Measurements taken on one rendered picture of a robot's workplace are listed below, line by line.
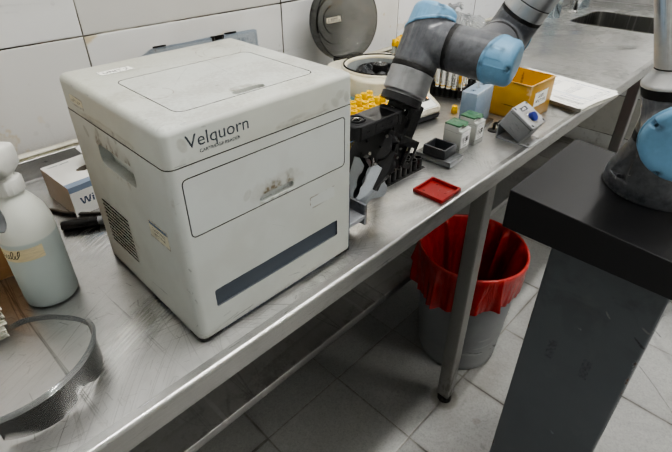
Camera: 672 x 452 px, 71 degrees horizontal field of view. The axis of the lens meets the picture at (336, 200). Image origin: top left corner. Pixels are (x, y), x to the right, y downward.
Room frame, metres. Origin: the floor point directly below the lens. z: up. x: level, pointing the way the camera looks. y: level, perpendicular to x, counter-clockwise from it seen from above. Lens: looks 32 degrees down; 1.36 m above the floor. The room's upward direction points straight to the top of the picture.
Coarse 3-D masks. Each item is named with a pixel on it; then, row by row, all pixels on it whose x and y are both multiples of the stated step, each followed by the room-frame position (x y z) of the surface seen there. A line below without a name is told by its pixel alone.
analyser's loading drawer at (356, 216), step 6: (354, 198) 0.69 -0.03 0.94; (354, 204) 0.68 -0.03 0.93; (360, 204) 0.67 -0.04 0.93; (366, 204) 0.67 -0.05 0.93; (354, 210) 0.68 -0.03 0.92; (360, 210) 0.67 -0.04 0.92; (366, 210) 0.67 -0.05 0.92; (354, 216) 0.66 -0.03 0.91; (360, 216) 0.66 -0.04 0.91; (366, 216) 0.67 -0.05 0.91; (354, 222) 0.65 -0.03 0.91; (360, 222) 0.67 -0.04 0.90; (366, 222) 0.67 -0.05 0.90
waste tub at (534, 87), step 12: (528, 72) 1.29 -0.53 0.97; (540, 72) 1.27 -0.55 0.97; (516, 84) 1.18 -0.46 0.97; (528, 84) 1.29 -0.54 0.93; (540, 84) 1.18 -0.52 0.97; (552, 84) 1.24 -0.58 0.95; (492, 96) 1.23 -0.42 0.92; (504, 96) 1.20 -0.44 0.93; (516, 96) 1.18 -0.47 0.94; (528, 96) 1.15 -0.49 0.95; (540, 96) 1.19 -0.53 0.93; (492, 108) 1.22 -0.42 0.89; (504, 108) 1.20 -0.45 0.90; (540, 108) 1.21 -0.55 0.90
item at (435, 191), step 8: (432, 176) 0.86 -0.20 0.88; (424, 184) 0.83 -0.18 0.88; (432, 184) 0.84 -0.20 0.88; (440, 184) 0.84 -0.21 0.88; (448, 184) 0.83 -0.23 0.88; (416, 192) 0.80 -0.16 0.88; (424, 192) 0.79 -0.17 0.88; (432, 192) 0.80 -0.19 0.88; (440, 192) 0.80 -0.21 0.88; (448, 192) 0.80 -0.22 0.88; (456, 192) 0.80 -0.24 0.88; (440, 200) 0.77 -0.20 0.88
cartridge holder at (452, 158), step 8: (424, 144) 0.95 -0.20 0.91; (432, 144) 0.98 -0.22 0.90; (440, 144) 0.98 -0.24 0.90; (448, 144) 0.96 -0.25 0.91; (456, 144) 0.95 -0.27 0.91; (416, 152) 0.96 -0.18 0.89; (424, 152) 0.95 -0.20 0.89; (432, 152) 0.94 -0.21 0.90; (440, 152) 0.92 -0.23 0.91; (448, 152) 0.93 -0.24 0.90; (432, 160) 0.93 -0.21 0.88; (440, 160) 0.92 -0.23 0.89; (448, 160) 0.92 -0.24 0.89; (456, 160) 0.92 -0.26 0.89
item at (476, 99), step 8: (472, 88) 1.14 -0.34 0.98; (480, 88) 1.14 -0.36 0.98; (488, 88) 1.14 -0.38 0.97; (464, 96) 1.11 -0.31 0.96; (472, 96) 1.10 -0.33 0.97; (480, 96) 1.11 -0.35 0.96; (488, 96) 1.15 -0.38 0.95; (464, 104) 1.11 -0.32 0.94; (472, 104) 1.10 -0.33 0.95; (480, 104) 1.12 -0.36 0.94; (488, 104) 1.16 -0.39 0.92; (480, 112) 1.12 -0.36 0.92; (488, 112) 1.17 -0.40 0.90; (488, 120) 1.15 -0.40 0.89
